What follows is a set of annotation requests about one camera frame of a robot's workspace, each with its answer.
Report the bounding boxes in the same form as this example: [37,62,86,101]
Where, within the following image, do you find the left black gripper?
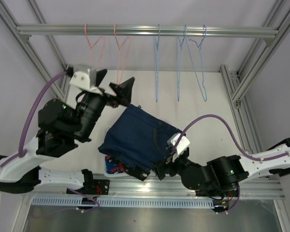
[71,69,133,142]

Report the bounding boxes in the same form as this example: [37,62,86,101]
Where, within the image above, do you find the black white patterned trousers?
[108,157,149,181]

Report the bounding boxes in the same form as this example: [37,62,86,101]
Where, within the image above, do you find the pink hanger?
[114,24,131,84]
[84,23,106,70]

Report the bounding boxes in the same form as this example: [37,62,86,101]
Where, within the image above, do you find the navy blue trousers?
[98,104,181,174]

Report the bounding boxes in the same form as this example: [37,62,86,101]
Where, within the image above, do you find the blue hanger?
[186,25,207,102]
[153,24,160,102]
[176,25,187,102]

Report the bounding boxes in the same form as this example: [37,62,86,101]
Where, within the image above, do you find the white plastic basket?
[104,156,128,178]

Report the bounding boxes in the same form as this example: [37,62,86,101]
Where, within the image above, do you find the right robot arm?
[155,138,290,196]

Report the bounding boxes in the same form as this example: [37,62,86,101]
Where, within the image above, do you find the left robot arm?
[0,65,135,195]

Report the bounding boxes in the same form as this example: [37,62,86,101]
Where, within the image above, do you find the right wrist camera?
[167,133,190,162]

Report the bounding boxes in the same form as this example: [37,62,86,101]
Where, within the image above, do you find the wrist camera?
[66,64,101,93]
[167,133,190,162]

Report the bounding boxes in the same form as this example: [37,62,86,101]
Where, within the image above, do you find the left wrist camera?
[66,64,101,93]

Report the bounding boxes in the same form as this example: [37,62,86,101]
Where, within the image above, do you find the left aluminium frame struts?
[0,0,69,101]

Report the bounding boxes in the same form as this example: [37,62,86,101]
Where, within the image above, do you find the aluminium frame struts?
[220,0,290,153]
[0,0,69,101]

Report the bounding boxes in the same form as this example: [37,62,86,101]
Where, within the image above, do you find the aluminium hanging rail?
[16,24,279,39]

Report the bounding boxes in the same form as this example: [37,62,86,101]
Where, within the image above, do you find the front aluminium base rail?
[21,176,286,200]

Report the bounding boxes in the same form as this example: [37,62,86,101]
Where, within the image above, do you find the white slotted cable duct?
[32,197,214,209]

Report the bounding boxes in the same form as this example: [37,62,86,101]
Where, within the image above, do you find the right aluminium frame struts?
[220,0,290,153]

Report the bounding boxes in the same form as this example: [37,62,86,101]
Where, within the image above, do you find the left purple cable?
[0,70,100,216]

